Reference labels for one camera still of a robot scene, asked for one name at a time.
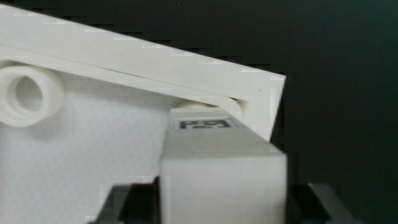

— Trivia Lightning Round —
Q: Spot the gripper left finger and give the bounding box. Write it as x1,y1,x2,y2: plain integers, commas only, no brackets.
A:
87,180,160,224

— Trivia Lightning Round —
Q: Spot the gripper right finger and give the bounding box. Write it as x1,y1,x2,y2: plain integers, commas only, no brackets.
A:
286,183,362,224

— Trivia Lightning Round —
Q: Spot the white desk tabletop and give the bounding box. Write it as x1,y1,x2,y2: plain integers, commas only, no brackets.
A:
0,3,286,224

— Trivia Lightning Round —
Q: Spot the white leg tagged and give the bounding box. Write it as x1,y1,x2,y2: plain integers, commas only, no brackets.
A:
158,103,287,224

